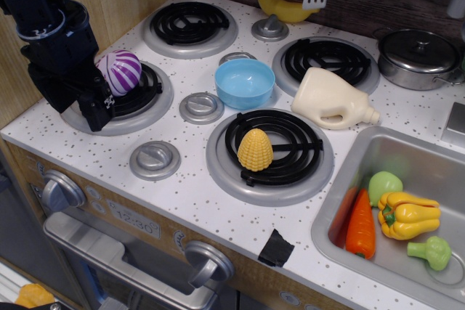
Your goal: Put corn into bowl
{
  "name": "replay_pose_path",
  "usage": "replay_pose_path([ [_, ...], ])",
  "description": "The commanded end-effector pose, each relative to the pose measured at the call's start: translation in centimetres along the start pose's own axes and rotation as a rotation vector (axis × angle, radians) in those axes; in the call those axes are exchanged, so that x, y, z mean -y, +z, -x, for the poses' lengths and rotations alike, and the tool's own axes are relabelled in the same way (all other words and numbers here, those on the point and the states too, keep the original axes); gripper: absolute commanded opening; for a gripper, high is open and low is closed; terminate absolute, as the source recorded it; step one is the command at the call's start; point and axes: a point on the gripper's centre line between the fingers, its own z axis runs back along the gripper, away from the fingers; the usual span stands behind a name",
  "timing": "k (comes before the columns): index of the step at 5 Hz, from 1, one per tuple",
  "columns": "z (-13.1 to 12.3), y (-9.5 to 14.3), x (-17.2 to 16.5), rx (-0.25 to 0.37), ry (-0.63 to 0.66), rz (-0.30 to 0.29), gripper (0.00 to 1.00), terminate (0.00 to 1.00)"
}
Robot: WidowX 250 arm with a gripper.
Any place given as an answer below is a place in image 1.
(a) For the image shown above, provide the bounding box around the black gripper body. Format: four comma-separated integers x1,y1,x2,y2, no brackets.
20,0,100,113

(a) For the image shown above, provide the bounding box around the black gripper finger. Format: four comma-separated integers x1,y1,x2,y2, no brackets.
78,93,113,131
93,66,113,97

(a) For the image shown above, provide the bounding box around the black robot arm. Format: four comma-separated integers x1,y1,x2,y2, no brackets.
1,0,115,131

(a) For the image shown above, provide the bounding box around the grey knob behind bowl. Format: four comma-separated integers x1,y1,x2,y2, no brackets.
219,52,256,66

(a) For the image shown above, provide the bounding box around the light blue plastic bowl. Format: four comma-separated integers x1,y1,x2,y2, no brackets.
214,59,275,110

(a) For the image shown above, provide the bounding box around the yellow toy corn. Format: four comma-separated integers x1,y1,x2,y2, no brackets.
237,129,274,172

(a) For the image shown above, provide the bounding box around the purple white striped ball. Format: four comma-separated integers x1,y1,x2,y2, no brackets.
96,49,142,97

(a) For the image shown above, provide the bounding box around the front left black burner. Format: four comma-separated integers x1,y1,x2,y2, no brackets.
62,62,174,136

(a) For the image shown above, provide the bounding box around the black burner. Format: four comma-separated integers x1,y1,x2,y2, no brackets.
142,1,238,60
206,109,333,207
272,36,380,97
62,62,174,136

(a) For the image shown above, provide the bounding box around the grey top knob front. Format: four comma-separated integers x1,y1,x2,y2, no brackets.
129,141,181,181

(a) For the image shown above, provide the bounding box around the left oven dial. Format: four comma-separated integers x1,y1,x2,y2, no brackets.
41,170,86,212

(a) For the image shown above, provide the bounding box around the oven dial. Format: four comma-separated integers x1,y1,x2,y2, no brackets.
41,170,86,212
185,240,235,288

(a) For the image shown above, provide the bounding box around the back left black burner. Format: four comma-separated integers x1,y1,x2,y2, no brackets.
142,1,238,60

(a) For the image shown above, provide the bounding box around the grey top knob middle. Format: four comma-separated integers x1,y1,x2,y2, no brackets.
179,92,225,125

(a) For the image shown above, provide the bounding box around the grey top knob back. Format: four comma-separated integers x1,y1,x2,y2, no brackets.
251,14,289,42

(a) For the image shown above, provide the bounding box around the right oven dial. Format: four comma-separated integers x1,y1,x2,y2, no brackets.
185,240,235,288

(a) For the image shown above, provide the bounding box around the yellow toy on floor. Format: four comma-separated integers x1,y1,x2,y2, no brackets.
15,284,55,309

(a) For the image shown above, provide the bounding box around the yellow toy banana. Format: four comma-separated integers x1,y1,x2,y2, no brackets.
258,0,320,23

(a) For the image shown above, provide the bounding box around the front right black burner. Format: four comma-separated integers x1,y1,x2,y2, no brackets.
206,109,333,207

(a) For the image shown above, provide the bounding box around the cream plastic jug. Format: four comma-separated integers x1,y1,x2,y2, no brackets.
291,68,380,130

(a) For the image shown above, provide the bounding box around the black tape piece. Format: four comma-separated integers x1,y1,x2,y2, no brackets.
258,229,295,268

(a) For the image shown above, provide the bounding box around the back right black burner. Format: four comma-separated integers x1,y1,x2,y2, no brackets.
272,36,380,97

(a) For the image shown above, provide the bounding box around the orange toy carrot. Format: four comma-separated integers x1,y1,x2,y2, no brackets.
345,188,376,259

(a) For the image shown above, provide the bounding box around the green toy apple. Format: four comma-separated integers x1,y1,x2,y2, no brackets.
368,171,403,207

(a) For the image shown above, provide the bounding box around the steel pot with lid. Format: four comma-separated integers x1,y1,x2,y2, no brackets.
373,28,464,91

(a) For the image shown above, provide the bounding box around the yellow toy bell pepper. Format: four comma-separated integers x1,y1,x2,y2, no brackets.
378,192,441,240

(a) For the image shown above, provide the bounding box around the steel sink basin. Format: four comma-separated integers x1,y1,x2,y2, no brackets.
311,127,464,309

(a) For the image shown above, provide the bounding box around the green toy broccoli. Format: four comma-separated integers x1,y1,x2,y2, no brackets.
407,236,452,271

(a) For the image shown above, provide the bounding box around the grey oven door handle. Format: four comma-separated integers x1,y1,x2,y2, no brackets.
44,212,221,309

